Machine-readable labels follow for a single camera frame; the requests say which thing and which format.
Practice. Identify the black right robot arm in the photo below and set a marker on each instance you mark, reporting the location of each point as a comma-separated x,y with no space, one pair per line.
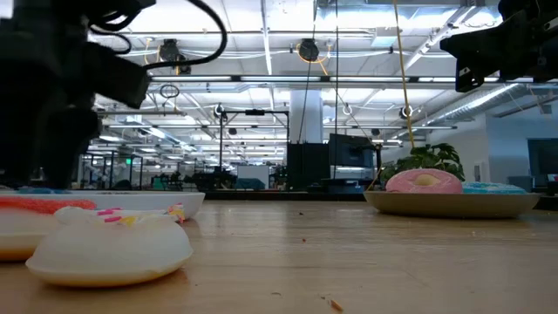
532,8

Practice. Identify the small white sprinkled donut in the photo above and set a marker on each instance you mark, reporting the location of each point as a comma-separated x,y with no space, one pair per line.
109,248

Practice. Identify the large blue donut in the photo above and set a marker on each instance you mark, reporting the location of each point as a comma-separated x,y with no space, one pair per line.
492,188

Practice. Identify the black cabinet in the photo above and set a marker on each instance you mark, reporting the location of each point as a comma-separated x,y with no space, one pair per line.
307,165

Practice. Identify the black background station frame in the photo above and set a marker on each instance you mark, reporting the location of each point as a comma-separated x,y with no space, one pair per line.
221,148

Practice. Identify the small blue donut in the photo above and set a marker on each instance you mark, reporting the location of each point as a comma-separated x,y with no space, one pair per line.
43,191

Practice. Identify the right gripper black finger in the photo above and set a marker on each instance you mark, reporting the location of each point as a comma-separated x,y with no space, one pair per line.
479,43

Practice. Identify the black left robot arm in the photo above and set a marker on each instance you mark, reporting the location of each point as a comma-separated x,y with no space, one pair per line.
52,22

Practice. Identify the black aluminium table frame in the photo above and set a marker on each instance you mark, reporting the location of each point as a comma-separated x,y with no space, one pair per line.
283,196

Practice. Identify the dark wall screen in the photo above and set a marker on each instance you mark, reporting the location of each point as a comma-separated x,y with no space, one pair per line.
542,157

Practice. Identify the white building column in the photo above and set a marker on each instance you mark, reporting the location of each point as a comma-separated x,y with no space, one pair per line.
306,118

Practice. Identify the white round plate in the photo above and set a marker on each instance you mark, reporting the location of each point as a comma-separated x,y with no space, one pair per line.
144,202

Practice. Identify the large pink donut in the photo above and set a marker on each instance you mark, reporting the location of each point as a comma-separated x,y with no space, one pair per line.
405,183

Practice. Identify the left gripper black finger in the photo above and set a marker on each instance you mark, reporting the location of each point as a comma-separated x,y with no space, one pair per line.
56,144

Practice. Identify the small red donut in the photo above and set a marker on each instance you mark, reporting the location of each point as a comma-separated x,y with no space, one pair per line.
43,205

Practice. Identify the silver ventilation duct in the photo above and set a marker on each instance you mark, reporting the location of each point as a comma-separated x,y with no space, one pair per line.
475,104

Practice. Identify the green potted plant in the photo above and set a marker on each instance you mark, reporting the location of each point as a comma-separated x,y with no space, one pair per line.
440,157

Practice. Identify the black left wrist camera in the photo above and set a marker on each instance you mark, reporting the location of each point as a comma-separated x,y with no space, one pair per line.
117,78

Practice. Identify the grey round plate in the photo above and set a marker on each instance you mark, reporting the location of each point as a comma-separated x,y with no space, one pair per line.
453,205

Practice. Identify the dark monitor screen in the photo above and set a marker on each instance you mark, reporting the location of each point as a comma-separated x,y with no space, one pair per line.
351,150

